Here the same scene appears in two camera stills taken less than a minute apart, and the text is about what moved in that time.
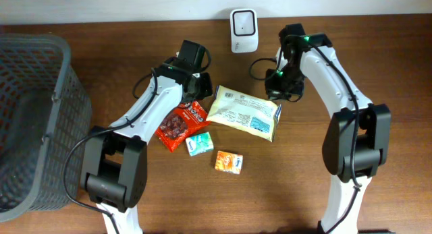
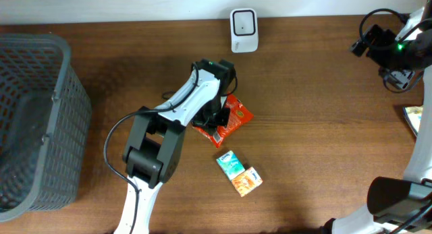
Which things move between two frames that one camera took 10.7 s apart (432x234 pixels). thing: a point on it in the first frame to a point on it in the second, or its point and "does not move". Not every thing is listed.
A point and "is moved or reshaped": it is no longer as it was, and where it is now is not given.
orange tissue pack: (229, 162) to (247, 181)
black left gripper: (202, 86) to (214, 117)
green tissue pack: (199, 143) to (231, 164)
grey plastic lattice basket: (44, 108) does not move
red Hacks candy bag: (179, 123) is moved or reshaped
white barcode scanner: (244, 24) does not move
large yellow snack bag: (251, 114) to (414, 114)
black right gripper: (281, 89) to (365, 40)
